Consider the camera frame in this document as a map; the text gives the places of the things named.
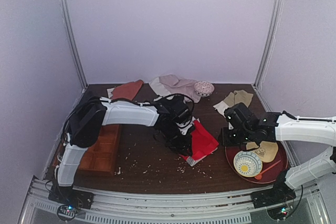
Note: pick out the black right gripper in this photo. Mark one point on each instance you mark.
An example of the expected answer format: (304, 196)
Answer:
(228, 138)

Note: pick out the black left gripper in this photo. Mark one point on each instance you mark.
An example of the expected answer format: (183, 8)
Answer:
(179, 145)

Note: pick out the red white underwear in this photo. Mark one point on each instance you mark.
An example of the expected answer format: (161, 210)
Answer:
(203, 144)

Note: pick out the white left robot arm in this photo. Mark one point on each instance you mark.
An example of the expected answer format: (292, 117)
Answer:
(83, 125)

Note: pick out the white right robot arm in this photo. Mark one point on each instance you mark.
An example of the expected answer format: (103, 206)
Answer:
(313, 130)

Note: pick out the mauve white underwear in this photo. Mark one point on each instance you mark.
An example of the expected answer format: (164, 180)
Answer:
(170, 84)

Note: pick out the beige white underwear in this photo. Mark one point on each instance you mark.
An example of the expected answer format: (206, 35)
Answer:
(235, 97)

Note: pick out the rust orange underwear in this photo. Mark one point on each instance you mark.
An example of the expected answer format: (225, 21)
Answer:
(127, 91)

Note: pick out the round red tray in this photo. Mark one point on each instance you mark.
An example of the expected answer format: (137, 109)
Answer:
(269, 176)

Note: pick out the yellow square panda plate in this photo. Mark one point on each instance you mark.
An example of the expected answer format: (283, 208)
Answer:
(266, 151)

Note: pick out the blue yellow patterned bowl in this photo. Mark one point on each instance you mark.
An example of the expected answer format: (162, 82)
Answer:
(247, 164)

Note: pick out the red dotted white bowl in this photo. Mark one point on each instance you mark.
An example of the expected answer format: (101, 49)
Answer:
(204, 88)

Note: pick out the orange plastic spoon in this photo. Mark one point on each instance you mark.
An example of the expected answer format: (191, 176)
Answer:
(259, 176)

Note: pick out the wooden compartment tray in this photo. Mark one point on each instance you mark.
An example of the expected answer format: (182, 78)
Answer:
(100, 159)

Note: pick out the right circuit board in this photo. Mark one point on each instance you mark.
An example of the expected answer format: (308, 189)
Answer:
(279, 213)

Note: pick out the circuit board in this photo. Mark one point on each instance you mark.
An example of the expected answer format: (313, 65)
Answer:
(279, 213)
(66, 212)

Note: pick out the left circuit board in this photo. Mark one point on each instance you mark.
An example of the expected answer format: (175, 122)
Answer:
(66, 212)

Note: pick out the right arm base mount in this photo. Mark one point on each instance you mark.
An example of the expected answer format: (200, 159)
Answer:
(272, 196)

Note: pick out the right aluminium corner post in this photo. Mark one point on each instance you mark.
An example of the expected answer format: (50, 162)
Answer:
(269, 43)

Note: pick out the aluminium corner post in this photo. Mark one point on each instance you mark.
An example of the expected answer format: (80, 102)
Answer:
(72, 43)
(269, 43)

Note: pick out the front aluminium rail frame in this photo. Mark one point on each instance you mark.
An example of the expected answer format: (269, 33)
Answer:
(116, 207)

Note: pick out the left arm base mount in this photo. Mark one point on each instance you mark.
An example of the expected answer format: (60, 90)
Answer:
(71, 197)

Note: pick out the left aluminium corner post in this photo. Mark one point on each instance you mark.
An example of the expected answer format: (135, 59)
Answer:
(72, 43)

